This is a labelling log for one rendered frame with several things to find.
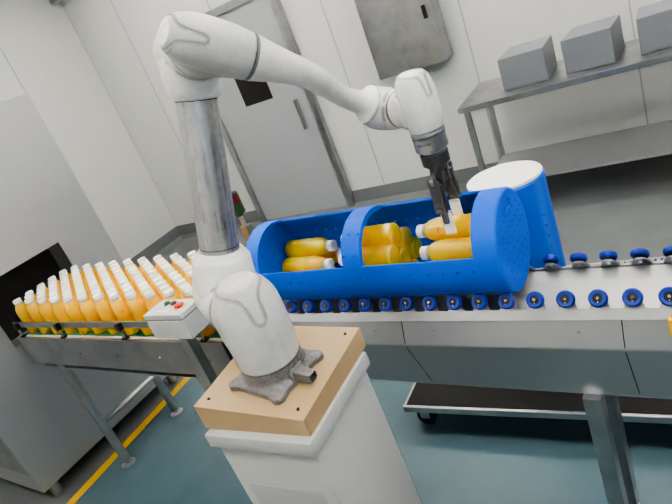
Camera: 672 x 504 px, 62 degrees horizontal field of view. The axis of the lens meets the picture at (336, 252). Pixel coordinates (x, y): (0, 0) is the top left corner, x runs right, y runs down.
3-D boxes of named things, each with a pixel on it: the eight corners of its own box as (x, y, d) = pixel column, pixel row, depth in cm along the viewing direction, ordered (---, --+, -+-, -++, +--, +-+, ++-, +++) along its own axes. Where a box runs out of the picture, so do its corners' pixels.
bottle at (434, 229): (489, 235, 154) (429, 241, 165) (486, 210, 154) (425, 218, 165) (480, 238, 149) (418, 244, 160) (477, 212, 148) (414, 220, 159)
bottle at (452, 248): (495, 241, 152) (432, 246, 163) (485, 229, 147) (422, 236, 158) (492, 264, 149) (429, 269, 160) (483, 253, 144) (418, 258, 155)
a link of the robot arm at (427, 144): (404, 139, 145) (411, 160, 147) (436, 132, 139) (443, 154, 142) (417, 127, 151) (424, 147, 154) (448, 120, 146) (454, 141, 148)
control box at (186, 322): (192, 339, 188) (178, 314, 185) (155, 338, 200) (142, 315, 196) (211, 321, 196) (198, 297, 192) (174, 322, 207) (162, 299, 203)
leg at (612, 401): (641, 517, 184) (608, 367, 160) (621, 514, 187) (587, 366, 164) (642, 503, 188) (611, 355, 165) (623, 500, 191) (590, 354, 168)
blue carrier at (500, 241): (514, 313, 145) (486, 218, 134) (266, 317, 196) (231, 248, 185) (537, 255, 165) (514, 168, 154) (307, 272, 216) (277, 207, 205)
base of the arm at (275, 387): (292, 410, 124) (284, 392, 122) (228, 389, 138) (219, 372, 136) (338, 358, 136) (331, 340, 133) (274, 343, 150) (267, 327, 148)
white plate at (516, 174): (538, 153, 216) (539, 156, 216) (467, 172, 226) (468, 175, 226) (545, 179, 192) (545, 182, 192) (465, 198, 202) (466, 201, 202)
